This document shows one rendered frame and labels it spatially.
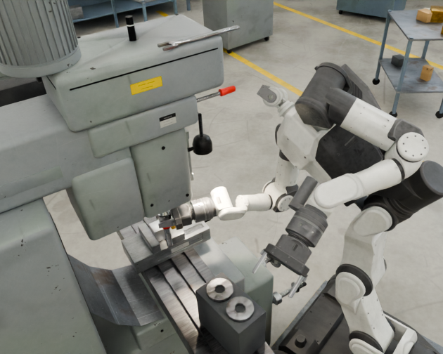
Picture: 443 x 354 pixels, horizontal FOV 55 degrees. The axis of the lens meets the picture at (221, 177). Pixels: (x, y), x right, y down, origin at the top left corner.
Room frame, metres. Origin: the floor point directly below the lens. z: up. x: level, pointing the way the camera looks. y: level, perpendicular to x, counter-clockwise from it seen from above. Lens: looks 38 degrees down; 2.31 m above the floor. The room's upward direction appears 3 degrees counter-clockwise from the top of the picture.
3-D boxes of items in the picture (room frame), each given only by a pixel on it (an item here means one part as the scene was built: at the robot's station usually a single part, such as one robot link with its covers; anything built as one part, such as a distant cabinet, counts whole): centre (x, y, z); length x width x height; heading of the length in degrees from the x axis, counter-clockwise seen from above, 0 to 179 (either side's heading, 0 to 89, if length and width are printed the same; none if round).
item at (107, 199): (1.08, 0.39, 1.47); 0.24 x 0.19 x 0.26; 30
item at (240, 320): (0.85, 0.00, 1.04); 0.22 x 0.12 x 0.20; 39
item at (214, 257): (1.17, 0.22, 0.80); 0.50 x 0.35 x 0.12; 120
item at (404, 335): (0.92, -0.62, 0.68); 0.21 x 0.20 x 0.13; 47
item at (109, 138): (1.15, 0.26, 1.68); 0.34 x 0.24 x 0.10; 120
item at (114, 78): (1.16, 0.24, 1.81); 0.47 x 0.26 x 0.16; 120
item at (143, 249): (1.28, 0.25, 0.99); 0.35 x 0.15 x 0.11; 120
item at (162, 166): (1.17, 0.23, 1.47); 0.21 x 0.19 x 0.32; 30
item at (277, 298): (1.31, -0.31, 0.52); 0.22 x 0.06 x 0.06; 120
